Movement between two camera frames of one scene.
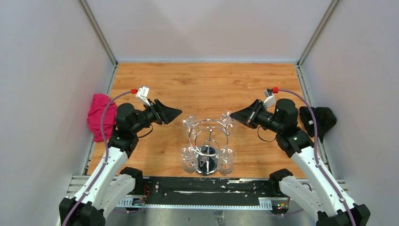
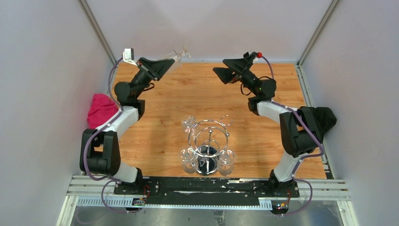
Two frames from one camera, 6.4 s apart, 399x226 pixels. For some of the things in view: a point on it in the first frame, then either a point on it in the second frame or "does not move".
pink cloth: [98, 103] does not move
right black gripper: [248, 116] → [242, 65]
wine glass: [226, 120] → [184, 54]
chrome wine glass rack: [208, 138] does not move
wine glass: [188, 155] does not move
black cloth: [325, 119] does not move
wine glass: [225, 160] does not move
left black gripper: [162, 113] → [156, 69]
